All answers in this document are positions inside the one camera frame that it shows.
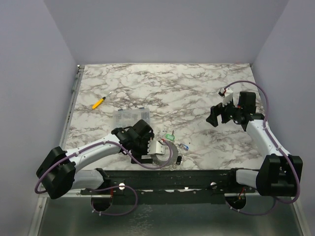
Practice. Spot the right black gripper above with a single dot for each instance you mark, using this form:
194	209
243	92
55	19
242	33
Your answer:
223	114

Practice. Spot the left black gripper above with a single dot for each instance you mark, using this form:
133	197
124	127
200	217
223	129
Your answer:
138	156

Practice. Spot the large metal key ring disc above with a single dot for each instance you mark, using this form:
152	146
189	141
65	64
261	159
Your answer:
170	157

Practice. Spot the green key tag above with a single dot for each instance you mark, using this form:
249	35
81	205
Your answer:
170	137

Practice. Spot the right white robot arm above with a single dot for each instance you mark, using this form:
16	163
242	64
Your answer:
280	171

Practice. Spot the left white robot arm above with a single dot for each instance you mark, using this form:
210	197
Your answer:
59	172

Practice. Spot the clear plastic parts box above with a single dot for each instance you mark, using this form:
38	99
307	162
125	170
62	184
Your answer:
129	117

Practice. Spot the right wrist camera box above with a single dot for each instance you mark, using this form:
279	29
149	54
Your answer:
227	95

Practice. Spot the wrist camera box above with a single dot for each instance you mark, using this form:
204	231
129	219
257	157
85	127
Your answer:
227	95
155	148

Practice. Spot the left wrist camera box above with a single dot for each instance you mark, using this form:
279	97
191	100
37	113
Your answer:
155	148

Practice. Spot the yellow handled screwdriver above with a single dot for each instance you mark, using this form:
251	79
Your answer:
94	106

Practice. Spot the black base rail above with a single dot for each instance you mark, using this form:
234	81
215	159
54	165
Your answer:
178	186

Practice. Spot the aluminium frame rail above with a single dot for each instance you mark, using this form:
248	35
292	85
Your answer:
41	201

